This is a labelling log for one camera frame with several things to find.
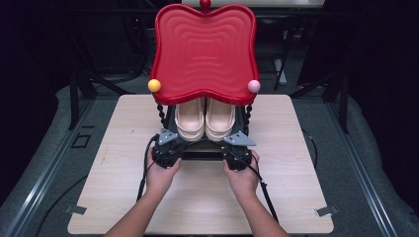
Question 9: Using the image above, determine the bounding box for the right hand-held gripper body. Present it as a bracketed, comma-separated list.
[220, 130, 258, 172]

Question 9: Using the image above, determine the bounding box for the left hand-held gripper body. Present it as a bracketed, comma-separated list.
[151, 126, 185, 170]

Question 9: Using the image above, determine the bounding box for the cream clog shoe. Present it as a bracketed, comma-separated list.
[205, 97, 237, 143]
[174, 97, 207, 143]

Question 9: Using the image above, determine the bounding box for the red and black shoe rack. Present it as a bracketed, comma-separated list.
[147, 0, 262, 162]

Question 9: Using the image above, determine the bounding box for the person's left hand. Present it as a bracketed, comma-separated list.
[145, 147, 183, 200]

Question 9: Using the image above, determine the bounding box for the person's right hand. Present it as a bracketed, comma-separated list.
[222, 150, 261, 200]

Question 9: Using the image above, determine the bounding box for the grey table clip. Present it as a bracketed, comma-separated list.
[314, 205, 340, 217]
[63, 204, 88, 215]

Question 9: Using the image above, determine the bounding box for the black metal stand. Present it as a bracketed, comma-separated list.
[289, 70, 351, 134]
[67, 70, 136, 130]

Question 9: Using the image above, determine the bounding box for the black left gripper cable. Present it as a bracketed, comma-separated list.
[135, 133, 160, 202]

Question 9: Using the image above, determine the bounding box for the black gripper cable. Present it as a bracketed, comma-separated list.
[135, 133, 160, 202]
[245, 162, 280, 224]

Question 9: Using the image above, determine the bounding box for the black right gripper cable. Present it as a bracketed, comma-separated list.
[245, 162, 280, 224]

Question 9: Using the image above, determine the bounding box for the thin black cable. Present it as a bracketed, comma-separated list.
[301, 128, 319, 170]

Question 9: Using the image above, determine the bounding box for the black floor cable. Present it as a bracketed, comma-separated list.
[34, 175, 89, 237]

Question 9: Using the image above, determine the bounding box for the metal floor rail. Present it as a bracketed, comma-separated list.
[4, 98, 97, 237]
[325, 98, 399, 237]

